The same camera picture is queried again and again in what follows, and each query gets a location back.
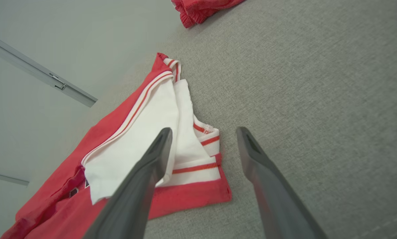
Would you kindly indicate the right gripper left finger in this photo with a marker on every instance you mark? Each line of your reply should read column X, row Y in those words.
column 132, row 196

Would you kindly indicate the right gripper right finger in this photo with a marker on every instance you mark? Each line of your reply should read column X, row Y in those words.
column 274, row 202

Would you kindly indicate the red Bulls basketball jersey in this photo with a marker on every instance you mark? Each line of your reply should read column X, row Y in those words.
column 125, row 142

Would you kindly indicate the red basketball shorts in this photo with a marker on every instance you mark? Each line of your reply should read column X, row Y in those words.
column 198, row 10

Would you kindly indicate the grey fabric sofa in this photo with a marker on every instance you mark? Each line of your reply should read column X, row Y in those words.
column 317, row 99

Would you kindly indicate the thin grey wall rail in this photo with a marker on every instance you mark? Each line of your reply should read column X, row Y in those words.
column 6, row 178

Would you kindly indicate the grey partition post with latch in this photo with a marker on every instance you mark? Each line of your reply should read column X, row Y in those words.
column 35, row 68

